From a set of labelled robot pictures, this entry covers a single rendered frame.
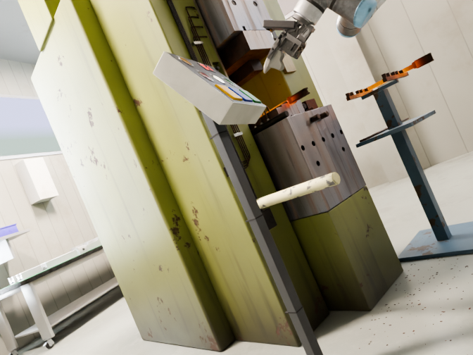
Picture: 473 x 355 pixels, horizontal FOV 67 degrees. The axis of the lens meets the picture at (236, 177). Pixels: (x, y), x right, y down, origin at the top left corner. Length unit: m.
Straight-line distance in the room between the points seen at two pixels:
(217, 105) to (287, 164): 0.66
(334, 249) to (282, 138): 0.54
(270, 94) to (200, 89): 1.06
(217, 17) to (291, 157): 0.73
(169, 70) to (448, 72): 4.01
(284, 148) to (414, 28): 3.45
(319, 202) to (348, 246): 0.23
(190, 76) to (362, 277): 1.13
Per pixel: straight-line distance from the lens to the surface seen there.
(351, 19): 1.29
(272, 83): 2.11
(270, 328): 1.75
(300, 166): 1.61
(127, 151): 1.93
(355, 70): 4.64
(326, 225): 1.64
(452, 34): 4.90
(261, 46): 1.80
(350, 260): 1.67
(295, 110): 1.76
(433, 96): 4.79
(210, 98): 1.09
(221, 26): 1.79
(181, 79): 1.14
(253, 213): 1.24
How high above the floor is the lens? 0.74
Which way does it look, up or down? 1 degrees up
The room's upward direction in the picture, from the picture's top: 23 degrees counter-clockwise
